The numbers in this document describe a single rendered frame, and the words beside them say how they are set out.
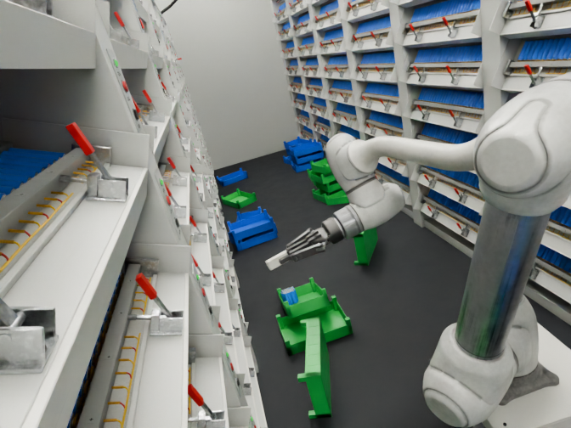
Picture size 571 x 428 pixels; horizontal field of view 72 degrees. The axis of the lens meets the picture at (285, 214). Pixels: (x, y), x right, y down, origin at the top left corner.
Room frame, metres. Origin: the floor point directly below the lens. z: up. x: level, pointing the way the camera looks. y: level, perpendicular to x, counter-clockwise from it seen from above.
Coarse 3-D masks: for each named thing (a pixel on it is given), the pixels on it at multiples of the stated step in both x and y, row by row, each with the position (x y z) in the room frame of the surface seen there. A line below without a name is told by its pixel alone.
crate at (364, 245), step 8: (368, 232) 1.97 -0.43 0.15; (376, 232) 2.13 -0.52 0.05; (360, 240) 1.88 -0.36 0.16; (368, 240) 1.94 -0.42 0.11; (376, 240) 2.10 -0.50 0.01; (360, 248) 1.88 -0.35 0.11; (368, 248) 1.92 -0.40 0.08; (360, 256) 1.89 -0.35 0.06; (368, 256) 1.90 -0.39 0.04; (360, 264) 1.89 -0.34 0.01; (368, 264) 1.88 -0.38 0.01
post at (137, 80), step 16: (112, 0) 1.28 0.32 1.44; (128, 0) 1.29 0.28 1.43; (112, 16) 1.28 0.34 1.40; (128, 16) 1.29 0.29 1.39; (128, 80) 1.28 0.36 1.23; (144, 80) 1.29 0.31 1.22; (160, 96) 1.29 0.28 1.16; (176, 144) 1.29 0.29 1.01; (192, 192) 1.29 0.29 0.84; (192, 208) 1.29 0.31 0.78; (224, 272) 1.31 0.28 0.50; (240, 320) 1.29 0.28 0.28; (256, 368) 1.29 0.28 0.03
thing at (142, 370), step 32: (128, 256) 0.58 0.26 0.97; (160, 256) 0.59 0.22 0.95; (128, 288) 0.49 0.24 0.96; (160, 288) 0.54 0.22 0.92; (128, 320) 0.44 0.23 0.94; (160, 320) 0.43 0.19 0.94; (96, 352) 0.37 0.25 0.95; (128, 352) 0.38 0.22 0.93; (160, 352) 0.39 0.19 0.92; (96, 384) 0.31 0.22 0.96; (128, 384) 0.33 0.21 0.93; (160, 384) 0.34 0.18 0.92; (96, 416) 0.27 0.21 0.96; (128, 416) 0.29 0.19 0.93; (160, 416) 0.29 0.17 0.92
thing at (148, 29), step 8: (144, 24) 1.98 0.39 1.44; (144, 32) 1.98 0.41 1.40; (152, 32) 1.98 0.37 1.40; (152, 40) 1.98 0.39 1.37; (160, 72) 1.98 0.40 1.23; (160, 80) 1.98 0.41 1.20; (168, 80) 1.98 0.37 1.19; (176, 112) 1.98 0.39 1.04; (176, 120) 1.98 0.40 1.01; (192, 144) 2.01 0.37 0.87; (192, 152) 1.98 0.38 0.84; (192, 160) 1.98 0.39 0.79; (216, 216) 2.00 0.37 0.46; (216, 224) 1.98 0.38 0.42
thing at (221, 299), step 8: (216, 256) 1.29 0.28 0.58; (216, 264) 1.29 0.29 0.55; (216, 272) 1.26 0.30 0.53; (224, 280) 1.20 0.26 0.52; (216, 296) 1.09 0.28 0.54; (224, 296) 1.09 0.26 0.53; (216, 304) 1.04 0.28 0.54; (224, 304) 1.05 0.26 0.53; (224, 312) 1.00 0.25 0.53; (224, 320) 0.96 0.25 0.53; (224, 328) 0.92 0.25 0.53; (232, 328) 0.93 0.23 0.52; (232, 344) 0.85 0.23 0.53; (232, 352) 0.82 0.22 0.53; (232, 360) 0.79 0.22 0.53; (240, 376) 0.69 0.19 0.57; (240, 384) 0.69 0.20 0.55
